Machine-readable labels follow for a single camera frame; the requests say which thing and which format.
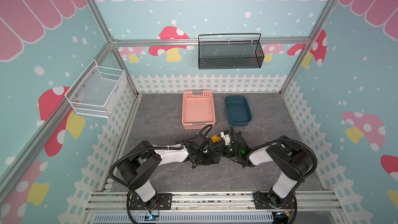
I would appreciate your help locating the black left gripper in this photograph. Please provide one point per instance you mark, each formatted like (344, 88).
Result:
(208, 152)

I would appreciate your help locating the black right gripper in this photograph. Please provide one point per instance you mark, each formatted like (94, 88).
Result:
(231, 144)

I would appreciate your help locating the black paper napkin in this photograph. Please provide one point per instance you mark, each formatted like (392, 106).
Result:
(212, 155)

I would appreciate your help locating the orange plastic spoon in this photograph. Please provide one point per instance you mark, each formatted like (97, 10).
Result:
(214, 138)

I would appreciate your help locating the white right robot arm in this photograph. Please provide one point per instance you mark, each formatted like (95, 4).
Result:
(295, 160)

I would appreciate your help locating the teal plastic tub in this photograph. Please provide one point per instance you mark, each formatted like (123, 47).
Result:
(238, 111)

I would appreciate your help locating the pink perforated plastic basket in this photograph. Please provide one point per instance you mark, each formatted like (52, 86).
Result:
(198, 109)

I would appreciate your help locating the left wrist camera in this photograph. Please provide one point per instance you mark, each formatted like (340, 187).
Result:
(203, 140)

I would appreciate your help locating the black wire wall basket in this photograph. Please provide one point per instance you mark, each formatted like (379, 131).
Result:
(230, 51)

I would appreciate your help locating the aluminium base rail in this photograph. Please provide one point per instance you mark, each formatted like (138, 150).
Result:
(216, 207)

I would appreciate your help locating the white wire wall basket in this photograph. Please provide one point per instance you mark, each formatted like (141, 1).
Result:
(97, 91)

